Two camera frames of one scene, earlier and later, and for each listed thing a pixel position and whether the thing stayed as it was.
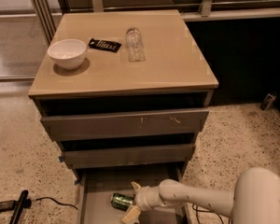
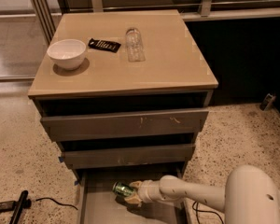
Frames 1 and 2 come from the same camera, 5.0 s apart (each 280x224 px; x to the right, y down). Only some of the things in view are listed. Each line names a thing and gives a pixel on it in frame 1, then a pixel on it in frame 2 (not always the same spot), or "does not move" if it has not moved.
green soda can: (121, 202) to (123, 189)
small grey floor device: (268, 100) does not move
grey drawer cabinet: (123, 93) does not move
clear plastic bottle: (135, 50) does not move
